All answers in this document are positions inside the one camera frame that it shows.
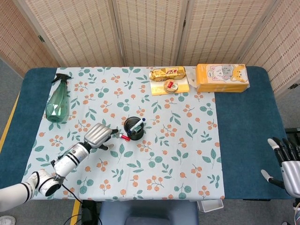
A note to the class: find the woven bamboo folding screen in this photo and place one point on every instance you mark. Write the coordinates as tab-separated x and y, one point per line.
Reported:
82	35

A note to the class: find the black marker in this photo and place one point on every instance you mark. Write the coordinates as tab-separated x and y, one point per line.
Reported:
137	130

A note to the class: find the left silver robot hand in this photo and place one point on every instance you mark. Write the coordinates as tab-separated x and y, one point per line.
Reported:
97	136

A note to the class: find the yellow cat tissue pack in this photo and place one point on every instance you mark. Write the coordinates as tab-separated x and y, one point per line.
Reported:
220	77

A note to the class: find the floral printed tablecloth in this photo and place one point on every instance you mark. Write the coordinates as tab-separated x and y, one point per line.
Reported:
164	164

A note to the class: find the black metal frame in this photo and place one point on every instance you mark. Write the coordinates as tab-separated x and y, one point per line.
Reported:
293	131

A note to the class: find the white crumpled plastic wrapper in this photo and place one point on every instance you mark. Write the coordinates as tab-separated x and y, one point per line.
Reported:
191	78

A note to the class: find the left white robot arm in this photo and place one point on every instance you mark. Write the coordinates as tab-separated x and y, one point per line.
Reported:
65	164

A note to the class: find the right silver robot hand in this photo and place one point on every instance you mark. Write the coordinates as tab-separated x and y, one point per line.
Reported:
291	173

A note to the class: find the black mesh pen holder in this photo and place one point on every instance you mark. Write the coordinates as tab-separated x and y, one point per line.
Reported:
138	138

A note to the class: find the round tin with red label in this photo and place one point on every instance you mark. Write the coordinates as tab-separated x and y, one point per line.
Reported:
170	86

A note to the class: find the gold biscuit packet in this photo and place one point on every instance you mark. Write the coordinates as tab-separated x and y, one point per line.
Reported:
168	72

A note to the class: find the blue capped marker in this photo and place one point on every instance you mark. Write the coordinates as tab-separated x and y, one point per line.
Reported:
138	124

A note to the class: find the black screen hinge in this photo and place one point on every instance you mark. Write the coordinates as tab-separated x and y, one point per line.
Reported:
294	86
41	39
184	23

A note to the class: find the white plastic box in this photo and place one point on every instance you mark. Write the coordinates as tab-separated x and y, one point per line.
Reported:
210	206

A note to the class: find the red capped marker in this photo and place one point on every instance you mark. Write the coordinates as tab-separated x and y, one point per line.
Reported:
125	137

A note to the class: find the green plastic spray bottle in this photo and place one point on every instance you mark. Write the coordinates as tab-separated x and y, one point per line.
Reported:
57	105

